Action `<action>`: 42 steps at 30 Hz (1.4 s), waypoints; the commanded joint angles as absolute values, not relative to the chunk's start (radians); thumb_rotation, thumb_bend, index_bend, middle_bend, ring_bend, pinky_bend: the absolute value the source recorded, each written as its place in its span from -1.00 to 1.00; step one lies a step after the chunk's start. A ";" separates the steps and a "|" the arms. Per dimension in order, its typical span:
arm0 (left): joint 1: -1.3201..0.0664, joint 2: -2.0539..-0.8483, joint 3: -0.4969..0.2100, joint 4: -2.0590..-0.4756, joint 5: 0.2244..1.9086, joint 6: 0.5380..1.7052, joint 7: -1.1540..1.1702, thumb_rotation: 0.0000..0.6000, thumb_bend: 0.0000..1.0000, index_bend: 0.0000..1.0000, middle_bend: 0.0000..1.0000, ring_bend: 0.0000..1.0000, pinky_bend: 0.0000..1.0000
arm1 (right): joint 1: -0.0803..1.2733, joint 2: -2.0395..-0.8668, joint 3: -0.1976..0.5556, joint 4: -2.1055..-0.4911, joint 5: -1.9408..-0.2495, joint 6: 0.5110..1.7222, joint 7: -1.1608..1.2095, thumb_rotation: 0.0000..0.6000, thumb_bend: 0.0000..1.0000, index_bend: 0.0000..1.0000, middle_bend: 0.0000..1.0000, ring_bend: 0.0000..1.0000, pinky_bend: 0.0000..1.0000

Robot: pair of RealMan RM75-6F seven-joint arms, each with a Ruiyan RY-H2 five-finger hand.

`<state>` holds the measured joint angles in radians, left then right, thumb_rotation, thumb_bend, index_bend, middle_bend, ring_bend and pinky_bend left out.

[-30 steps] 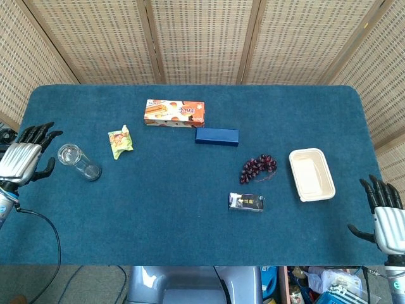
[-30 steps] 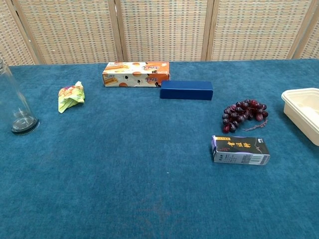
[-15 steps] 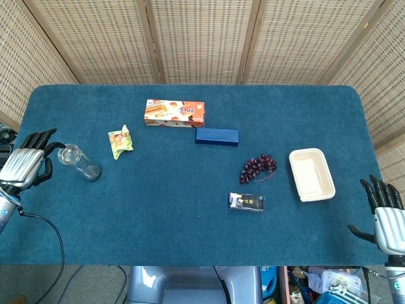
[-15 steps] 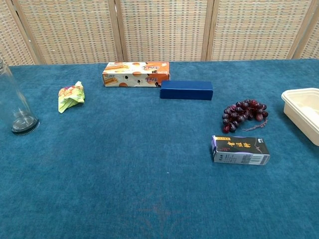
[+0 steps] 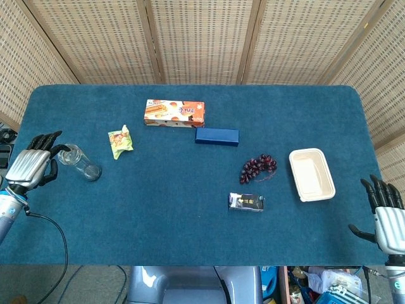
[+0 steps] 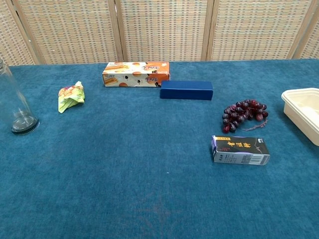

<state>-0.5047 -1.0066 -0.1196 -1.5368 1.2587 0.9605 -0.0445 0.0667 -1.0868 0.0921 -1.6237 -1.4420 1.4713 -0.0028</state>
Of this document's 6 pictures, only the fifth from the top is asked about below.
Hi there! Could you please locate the black cable on robot base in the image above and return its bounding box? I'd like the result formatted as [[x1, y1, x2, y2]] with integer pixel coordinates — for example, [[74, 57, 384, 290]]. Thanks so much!
[[213, 266, 229, 295]]

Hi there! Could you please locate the clear glass jar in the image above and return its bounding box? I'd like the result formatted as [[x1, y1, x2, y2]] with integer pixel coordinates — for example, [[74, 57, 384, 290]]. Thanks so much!
[[57, 143, 103, 182]]

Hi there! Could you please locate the orange cookie box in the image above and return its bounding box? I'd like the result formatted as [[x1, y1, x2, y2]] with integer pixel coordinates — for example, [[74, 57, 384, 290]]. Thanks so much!
[[144, 99, 206, 129]]

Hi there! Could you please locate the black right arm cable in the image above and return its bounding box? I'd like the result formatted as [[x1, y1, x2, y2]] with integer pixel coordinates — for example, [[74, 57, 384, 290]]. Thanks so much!
[[362, 265, 390, 304]]

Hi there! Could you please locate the blue plastic container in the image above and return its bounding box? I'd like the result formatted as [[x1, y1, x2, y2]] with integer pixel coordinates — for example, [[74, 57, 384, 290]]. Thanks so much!
[[259, 265, 280, 299]]

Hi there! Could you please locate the green snack packet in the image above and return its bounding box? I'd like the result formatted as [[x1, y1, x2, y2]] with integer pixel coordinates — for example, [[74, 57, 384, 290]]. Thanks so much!
[[108, 124, 134, 160]]

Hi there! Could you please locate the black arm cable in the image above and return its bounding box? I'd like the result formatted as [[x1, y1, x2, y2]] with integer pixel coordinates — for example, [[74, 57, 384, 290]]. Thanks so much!
[[24, 210, 69, 304], [362, 265, 390, 304]]

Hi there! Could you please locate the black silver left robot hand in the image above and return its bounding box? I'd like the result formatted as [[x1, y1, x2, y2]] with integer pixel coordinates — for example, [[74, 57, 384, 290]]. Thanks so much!
[[5, 130, 71, 191]]

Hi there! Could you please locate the woven folding screen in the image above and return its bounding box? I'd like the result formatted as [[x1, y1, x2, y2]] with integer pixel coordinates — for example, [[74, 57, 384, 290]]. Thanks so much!
[[0, 0, 405, 187]]

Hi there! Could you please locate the small black white carton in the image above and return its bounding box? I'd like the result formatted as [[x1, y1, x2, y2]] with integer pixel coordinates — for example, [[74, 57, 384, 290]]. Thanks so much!
[[227, 192, 266, 212]]

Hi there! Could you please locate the purple grape bunch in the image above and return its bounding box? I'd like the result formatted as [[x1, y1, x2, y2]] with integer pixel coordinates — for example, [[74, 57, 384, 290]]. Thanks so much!
[[239, 154, 278, 185]]

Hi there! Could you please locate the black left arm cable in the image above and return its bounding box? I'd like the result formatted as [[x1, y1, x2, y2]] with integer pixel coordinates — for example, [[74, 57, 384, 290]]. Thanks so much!
[[24, 210, 69, 304]]

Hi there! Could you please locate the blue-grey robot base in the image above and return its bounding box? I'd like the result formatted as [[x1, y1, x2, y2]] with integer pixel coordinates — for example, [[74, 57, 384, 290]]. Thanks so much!
[[126, 265, 264, 304]]

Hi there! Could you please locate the blue white striped box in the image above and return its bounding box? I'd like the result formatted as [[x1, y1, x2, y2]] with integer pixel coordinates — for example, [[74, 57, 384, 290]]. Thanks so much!
[[318, 284, 366, 304]]

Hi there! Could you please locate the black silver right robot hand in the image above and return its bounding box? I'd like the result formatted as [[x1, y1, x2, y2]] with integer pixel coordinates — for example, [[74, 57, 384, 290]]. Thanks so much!
[[347, 174, 405, 254]]

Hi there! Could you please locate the black device on floor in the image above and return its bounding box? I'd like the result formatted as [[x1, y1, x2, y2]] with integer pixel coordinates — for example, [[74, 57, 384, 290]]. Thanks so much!
[[0, 142, 13, 169]]

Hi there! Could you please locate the beige rectangular food tray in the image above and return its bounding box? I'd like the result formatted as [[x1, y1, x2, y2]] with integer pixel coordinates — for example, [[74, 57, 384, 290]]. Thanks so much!
[[288, 148, 337, 203]]

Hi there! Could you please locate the dark blue rectangular box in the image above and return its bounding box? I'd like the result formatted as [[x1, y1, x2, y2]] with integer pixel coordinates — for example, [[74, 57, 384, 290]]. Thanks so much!
[[194, 127, 240, 148]]

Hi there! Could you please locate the white plastic bag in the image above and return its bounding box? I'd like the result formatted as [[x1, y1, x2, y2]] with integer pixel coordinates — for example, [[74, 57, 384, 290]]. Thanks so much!
[[307, 266, 362, 295]]

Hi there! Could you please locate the blue carpet table mat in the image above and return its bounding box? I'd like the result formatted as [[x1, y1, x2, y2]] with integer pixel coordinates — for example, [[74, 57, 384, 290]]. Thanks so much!
[[0, 84, 395, 267]]

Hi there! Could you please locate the black floor cable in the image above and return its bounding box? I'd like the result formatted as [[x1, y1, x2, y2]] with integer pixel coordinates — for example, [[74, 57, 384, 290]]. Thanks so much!
[[115, 265, 128, 300]]

